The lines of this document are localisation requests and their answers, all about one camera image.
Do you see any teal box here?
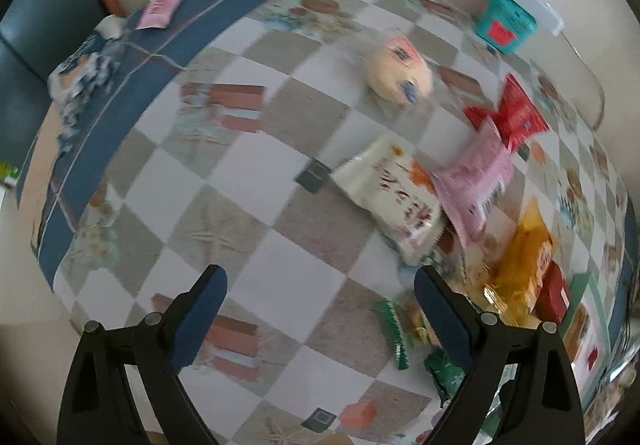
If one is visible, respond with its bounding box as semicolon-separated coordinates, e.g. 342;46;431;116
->
475;0;540;57

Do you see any round bread in clear wrapper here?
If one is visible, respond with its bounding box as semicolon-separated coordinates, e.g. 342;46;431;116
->
367;32;435;107

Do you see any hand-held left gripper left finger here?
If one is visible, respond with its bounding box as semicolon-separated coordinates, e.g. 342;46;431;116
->
56;264;229;445

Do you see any checkered printed tablecloth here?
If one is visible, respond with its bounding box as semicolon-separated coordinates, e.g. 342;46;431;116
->
15;0;638;445

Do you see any thin white curved cable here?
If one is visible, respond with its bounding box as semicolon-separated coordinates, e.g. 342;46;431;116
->
560;32;608;131

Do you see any red snack packet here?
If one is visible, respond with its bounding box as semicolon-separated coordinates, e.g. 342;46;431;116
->
464;74;550;153

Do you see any green white snack packet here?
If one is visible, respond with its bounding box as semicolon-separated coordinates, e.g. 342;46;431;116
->
424;349;471;408

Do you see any crumpled white paper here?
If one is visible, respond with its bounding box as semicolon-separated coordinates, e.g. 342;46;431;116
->
95;15;126;40

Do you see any teal-rimmed cardboard box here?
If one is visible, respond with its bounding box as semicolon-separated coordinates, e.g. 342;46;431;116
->
560;272;626;406

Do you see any small pink snack packet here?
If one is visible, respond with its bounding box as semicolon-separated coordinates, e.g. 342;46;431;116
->
136;0;191;31

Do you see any yellow snack packet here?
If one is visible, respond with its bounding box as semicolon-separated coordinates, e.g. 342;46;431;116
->
482;200;556;326

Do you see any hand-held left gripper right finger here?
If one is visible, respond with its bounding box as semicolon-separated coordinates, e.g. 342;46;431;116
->
414;265;586;445

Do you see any blue chair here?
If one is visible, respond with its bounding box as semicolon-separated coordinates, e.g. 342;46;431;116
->
0;0;121;166

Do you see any large pink snack packet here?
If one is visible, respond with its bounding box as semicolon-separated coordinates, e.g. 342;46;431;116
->
431;118;516;250

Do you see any red-brown biscuit packet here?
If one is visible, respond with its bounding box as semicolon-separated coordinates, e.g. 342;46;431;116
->
534;262;571;326

